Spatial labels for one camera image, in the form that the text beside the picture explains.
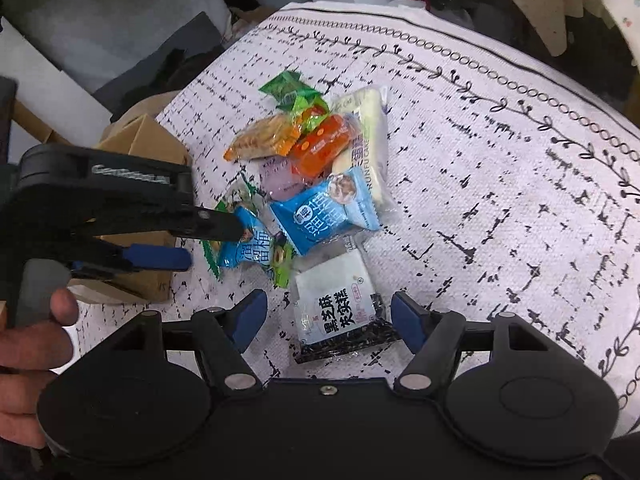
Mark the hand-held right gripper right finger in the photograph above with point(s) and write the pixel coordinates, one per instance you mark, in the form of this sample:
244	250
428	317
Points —
407	321

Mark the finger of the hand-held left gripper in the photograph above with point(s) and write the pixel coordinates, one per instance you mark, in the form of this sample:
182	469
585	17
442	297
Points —
215	225
160	259

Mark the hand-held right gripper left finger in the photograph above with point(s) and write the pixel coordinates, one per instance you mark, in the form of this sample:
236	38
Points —
251	316

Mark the green and white biscuit packet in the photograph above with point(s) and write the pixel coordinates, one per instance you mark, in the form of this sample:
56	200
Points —
245	191

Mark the blue packet with green edge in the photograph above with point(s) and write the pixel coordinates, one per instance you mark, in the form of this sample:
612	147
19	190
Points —
252	250

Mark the cardboard box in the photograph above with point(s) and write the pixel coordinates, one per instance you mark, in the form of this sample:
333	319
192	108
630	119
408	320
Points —
145	146

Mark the purple snack packet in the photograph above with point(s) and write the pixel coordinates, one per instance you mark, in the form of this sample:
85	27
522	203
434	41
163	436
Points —
279	181

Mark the black and white sesame packet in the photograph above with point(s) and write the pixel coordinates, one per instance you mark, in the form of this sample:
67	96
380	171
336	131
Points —
335	285

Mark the clear cracker packet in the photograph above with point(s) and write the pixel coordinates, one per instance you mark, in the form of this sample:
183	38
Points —
262	140

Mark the blue packet with nut picture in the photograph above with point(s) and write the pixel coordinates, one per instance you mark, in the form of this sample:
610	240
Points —
320	216

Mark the orange snack packet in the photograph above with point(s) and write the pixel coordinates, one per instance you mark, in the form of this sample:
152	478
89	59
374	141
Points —
322	152

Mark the long white cake packet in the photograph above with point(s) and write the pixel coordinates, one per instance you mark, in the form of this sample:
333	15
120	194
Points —
368	122

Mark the person's left hand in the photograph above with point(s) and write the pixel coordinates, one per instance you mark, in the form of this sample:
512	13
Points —
27	352

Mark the white foam board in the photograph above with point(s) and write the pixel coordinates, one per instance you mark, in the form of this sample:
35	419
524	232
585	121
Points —
45	80

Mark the light green snack packet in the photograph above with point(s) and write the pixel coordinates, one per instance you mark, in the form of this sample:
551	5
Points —
307	116

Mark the dark green snack packet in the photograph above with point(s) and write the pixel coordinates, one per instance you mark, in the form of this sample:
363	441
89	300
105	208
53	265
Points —
285	87

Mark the white black-patterned tablecloth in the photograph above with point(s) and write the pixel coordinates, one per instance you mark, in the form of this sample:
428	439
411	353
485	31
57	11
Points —
500	160

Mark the grey board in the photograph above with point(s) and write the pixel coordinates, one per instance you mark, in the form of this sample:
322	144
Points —
200	35

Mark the brown open carton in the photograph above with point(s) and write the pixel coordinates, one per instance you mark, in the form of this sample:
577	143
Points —
250	16

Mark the cream dotted cloth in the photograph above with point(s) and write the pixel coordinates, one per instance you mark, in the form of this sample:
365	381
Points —
615	5

